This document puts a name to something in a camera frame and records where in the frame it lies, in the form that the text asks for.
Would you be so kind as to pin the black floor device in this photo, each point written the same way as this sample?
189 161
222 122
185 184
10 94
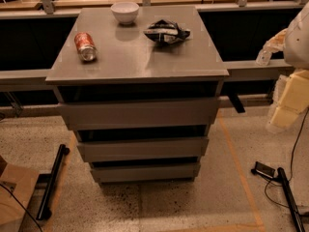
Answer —
263 170

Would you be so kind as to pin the crumpled black chip bag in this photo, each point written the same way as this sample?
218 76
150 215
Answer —
166 32

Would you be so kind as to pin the cardboard box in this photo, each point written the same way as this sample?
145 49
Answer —
17 186

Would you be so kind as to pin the black right floor bar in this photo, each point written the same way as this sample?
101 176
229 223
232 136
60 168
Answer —
290 200

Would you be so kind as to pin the grey drawer cabinet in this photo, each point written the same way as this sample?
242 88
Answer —
130 67

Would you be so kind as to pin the white ceramic bowl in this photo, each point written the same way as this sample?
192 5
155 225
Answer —
125 12

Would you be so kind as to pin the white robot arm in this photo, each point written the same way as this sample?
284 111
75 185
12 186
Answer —
296 46

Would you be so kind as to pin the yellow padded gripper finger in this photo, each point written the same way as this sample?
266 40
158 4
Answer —
276 43
290 99

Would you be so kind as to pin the grey top drawer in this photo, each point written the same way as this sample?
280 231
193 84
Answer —
139 114

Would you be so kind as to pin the black left floor bar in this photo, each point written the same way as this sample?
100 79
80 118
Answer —
49 180

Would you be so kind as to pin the grey bottom drawer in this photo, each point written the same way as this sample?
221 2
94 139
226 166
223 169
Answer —
146 172

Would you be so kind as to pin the grey drawer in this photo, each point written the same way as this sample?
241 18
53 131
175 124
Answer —
146 172
146 149
139 114

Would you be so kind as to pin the grey middle drawer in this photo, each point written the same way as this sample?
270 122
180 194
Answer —
146 149

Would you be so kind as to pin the red soda can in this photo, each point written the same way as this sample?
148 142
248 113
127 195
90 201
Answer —
85 47

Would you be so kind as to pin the grey metal rail frame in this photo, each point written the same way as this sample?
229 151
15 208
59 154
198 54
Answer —
30 45

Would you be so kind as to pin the clear sanitizer pump bottle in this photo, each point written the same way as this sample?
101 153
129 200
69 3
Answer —
263 57

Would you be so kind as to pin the black floor bar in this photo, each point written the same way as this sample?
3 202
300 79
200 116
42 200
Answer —
290 200
49 180

